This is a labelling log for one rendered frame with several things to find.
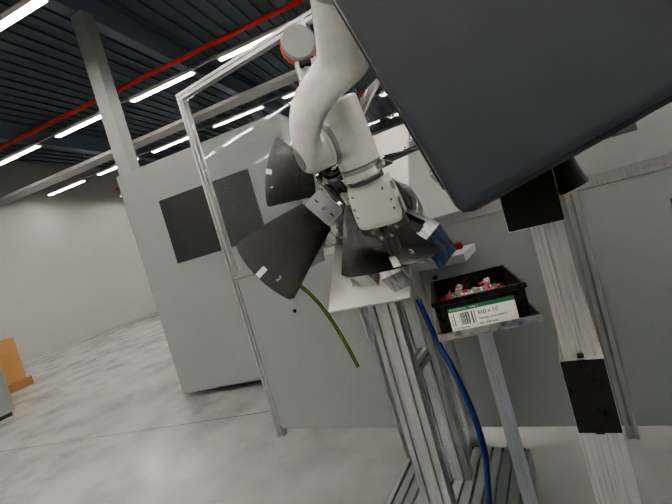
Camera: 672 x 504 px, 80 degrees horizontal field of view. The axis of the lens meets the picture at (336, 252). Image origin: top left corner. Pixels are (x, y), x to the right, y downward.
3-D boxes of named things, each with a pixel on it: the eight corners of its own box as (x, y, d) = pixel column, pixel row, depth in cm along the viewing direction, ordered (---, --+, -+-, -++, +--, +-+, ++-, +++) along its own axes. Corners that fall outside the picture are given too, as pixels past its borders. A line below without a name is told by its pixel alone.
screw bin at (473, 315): (438, 310, 95) (430, 281, 95) (511, 293, 91) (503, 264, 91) (440, 339, 74) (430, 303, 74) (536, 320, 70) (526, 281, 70)
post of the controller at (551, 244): (563, 348, 45) (518, 177, 44) (594, 346, 43) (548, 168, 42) (564, 359, 42) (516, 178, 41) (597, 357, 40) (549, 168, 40)
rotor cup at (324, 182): (328, 195, 120) (303, 167, 111) (367, 164, 117) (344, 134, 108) (344, 224, 110) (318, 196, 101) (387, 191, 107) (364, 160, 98)
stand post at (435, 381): (454, 491, 150) (371, 194, 145) (479, 492, 146) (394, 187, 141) (452, 499, 146) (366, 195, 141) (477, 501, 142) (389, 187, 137)
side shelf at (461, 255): (394, 268, 179) (392, 261, 179) (476, 250, 162) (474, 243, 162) (374, 280, 158) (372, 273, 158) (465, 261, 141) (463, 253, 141)
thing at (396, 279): (394, 293, 109) (387, 273, 114) (413, 283, 107) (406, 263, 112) (381, 280, 104) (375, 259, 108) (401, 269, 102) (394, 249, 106)
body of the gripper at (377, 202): (391, 161, 81) (410, 210, 85) (348, 176, 86) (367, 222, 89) (382, 171, 75) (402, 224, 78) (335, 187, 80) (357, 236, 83)
